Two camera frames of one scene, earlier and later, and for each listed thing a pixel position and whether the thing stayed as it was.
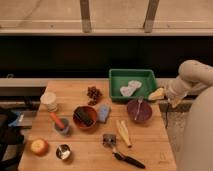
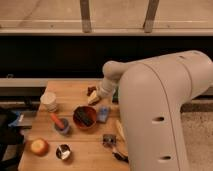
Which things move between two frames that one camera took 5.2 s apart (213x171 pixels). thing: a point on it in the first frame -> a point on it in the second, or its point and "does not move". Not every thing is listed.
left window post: (85, 16) does not move
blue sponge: (103, 113) does not move
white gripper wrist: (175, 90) -> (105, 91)
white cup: (49, 99) does not move
